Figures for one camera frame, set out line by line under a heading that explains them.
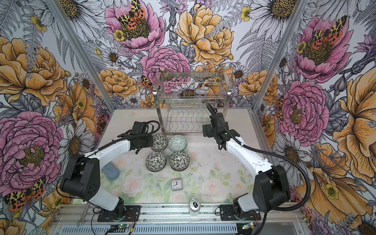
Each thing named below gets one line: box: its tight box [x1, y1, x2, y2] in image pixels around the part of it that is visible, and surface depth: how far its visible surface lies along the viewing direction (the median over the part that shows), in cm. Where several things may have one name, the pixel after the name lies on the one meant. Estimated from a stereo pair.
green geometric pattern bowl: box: [168, 134, 188, 153], surface depth 99 cm
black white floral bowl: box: [150, 133, 169, 152], surface depth 99 cm
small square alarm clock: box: [171, 177, 183, 191], surface depth 83 cm
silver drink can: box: [188, 197, 202, 217], surface depth 66 cm
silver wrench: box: [76, 201, 90, 227], surface depth 75 cm
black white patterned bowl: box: [168, 151, 190, 172], surface depth 91 cm
